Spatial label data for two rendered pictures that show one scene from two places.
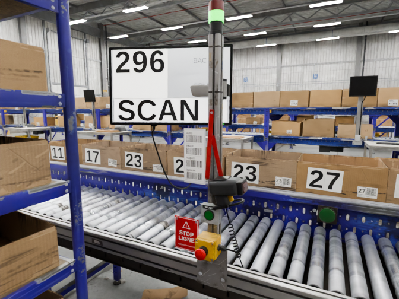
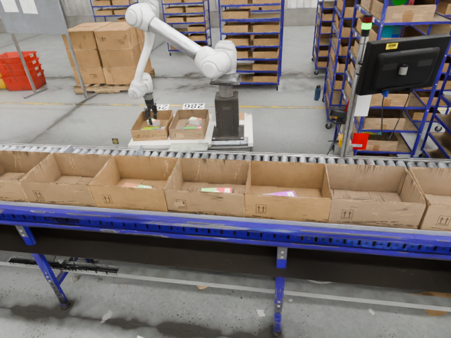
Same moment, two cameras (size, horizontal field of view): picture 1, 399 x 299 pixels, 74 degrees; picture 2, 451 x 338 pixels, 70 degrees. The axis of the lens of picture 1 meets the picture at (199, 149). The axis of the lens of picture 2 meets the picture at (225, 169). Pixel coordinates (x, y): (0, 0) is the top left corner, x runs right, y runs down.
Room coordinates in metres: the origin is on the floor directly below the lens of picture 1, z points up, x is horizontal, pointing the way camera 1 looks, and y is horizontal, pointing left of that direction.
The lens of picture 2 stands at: (2.53, -1.37, 1.97)
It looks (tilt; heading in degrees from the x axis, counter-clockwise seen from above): 34 degrees down; 165
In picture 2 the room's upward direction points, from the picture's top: 3 degrees counter-clockwise
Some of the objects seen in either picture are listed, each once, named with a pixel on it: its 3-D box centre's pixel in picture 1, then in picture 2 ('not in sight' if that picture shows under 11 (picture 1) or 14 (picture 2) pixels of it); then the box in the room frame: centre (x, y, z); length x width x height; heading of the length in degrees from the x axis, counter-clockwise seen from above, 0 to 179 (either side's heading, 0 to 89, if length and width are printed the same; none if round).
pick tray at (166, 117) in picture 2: not in sight; (154, 125); (-0.04, -1.27, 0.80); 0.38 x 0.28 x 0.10; 162
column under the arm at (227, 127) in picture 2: not in sight; (227, 114); (0.26, -0.70, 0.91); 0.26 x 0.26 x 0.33; 70
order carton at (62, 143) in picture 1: (79, 150); not in sight; (2.26, 1.03, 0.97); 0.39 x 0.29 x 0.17; 64
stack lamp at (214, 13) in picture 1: (216, 12); (366, 22); (0.91, -0.05, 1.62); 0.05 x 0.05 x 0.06
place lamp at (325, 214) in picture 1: (327, 215); not in sight; (1.20, -0.61, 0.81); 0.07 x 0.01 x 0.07; 64
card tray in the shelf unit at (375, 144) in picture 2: not in sight; (373, 134); (0.49, 0.56, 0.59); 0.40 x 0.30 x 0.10; 152
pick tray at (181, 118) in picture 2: not in sight; (190, 123); (0.07, -0.97, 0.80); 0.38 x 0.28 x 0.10; 159
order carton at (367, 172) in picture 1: (338, 175); (286, 191); (1.38, -0.74, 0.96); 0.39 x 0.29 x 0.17; 64
